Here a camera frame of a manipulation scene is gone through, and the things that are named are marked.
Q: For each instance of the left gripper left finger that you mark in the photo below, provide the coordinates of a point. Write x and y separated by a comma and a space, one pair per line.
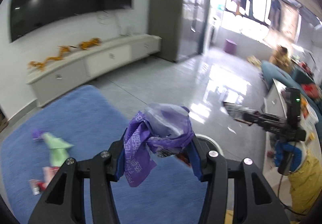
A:
63, 200

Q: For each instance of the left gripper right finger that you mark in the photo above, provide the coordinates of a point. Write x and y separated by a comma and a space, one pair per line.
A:
254, 199

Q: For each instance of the green paper wrapper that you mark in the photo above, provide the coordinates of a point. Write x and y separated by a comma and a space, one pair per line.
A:
58, 149

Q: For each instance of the dark chocolate bar wrapper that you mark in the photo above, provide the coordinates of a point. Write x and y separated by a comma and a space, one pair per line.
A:
236, 111

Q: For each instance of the purple tissue wrapper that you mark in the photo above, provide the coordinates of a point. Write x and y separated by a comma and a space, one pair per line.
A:
161, 129

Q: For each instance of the white round trash bin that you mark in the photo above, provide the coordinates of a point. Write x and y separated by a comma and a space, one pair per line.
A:
211, 143

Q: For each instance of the blue white gloved right hand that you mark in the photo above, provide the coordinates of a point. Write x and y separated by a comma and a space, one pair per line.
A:
289, 156

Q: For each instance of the white coffee table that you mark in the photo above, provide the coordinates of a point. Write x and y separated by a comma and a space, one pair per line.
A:
276, 106

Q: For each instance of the teal sofa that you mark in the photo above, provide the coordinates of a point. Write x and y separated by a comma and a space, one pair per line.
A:
271, 71

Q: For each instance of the yellow sleeve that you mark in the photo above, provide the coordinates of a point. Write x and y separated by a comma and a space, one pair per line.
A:
305, 184

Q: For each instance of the purple stool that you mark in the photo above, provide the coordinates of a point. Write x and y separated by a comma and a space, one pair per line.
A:
230, 47

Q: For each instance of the white grey tv cabinet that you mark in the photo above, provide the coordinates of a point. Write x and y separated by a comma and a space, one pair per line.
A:
79, 67

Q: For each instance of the golden tiger figurine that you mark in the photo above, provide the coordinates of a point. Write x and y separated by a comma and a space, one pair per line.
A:
85, 45

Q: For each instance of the golden dragon figurine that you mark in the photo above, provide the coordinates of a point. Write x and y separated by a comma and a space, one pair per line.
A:
42, 65

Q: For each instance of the grey tall refrigerator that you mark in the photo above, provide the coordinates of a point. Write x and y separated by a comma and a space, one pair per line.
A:
181, 24

